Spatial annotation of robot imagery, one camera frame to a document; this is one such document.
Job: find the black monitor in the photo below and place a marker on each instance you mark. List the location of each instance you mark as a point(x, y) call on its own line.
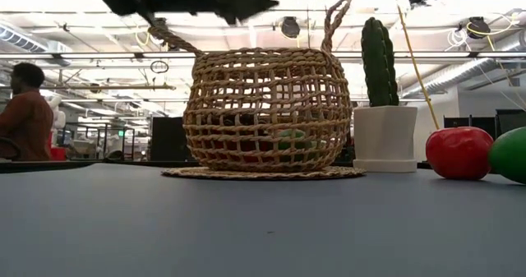
point(511, 118)
point(483, 123)

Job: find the white humanoid figure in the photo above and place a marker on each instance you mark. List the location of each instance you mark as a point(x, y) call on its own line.
point(59, 118)

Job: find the green toy lime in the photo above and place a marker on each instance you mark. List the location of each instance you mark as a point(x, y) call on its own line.
point(292, 136)
point(511, 155)

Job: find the red toy apple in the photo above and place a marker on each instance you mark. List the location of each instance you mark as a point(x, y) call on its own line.
point(245, 146)
point(458, 153)

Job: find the red boxes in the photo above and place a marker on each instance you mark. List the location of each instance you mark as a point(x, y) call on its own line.
point(57, 153)

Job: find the white hexagonal plant pot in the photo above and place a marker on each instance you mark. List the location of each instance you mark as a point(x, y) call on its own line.
point(384, 137)

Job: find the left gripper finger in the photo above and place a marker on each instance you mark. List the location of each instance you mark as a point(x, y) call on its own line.
point(242, 7)

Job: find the black cabinet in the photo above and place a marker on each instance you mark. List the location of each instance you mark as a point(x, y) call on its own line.
point(168, 139)

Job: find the brown ceiling pipe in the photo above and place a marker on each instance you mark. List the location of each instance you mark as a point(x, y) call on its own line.
point(102, 87)

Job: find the silver ventilation duct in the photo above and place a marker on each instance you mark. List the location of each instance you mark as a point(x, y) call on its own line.
point(464, 73)
point(20, 38)

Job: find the round woven placemat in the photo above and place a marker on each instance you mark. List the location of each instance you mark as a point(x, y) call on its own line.
point(263, 174)

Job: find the person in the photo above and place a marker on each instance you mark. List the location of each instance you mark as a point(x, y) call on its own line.
point(24, 121)

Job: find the green cactus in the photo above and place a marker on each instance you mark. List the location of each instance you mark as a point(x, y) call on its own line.
point(378, 63)

